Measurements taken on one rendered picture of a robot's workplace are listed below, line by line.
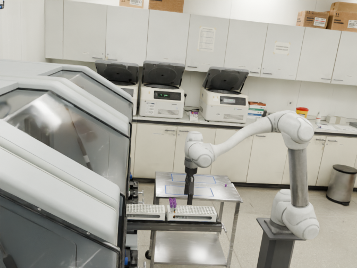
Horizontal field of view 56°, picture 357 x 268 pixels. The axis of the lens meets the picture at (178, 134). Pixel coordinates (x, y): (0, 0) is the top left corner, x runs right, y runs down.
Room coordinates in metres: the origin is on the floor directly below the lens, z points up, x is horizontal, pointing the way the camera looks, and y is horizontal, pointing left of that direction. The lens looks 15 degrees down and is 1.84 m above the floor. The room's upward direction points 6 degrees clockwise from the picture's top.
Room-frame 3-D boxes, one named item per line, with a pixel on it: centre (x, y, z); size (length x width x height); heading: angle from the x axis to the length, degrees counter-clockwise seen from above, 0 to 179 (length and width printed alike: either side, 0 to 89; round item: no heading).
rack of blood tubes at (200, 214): (1.87, -0.13, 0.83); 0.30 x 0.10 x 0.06; 98
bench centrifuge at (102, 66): (4.36, 0.86, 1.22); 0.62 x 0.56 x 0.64; 6
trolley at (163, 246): (2.37, -0.17, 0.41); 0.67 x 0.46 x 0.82; 96
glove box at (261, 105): (4.78, -1.07, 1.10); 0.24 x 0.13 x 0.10; 96
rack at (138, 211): (1.83, 0.18, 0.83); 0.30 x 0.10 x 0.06; 98
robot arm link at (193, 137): (1.85, -0.10, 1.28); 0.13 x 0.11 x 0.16; 13
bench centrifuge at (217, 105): (4.56, -0.56, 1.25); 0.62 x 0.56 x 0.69; 8
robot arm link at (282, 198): (2.05, -0.76, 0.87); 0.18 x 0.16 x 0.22; 14
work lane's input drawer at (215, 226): (1.85, 0.01, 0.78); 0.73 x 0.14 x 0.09; 98
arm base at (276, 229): (2.08, -0.75, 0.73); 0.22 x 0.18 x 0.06; 8
